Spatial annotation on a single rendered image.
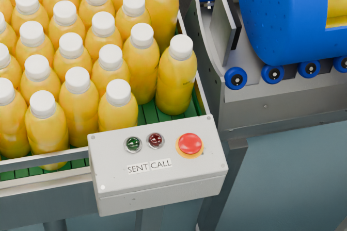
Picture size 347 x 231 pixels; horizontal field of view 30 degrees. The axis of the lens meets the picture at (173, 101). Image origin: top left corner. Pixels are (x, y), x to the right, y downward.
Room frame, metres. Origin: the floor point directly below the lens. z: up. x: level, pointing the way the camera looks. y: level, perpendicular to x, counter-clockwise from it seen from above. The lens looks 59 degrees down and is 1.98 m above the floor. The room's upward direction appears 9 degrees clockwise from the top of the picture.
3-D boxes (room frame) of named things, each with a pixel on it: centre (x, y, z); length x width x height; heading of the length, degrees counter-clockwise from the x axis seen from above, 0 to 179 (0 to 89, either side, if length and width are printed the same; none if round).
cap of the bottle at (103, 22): (0.68, 0.14, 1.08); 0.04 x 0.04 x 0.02
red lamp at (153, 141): (0.46, 0.02, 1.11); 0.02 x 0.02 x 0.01
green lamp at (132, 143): (0.45, 0.05, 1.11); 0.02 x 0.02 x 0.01
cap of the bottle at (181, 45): (0.66, 0.00, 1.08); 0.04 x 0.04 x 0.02
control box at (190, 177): (0.44, 0.01, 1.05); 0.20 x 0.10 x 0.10; 111
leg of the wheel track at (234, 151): (0.75, -0.16, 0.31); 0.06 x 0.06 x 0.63; 21
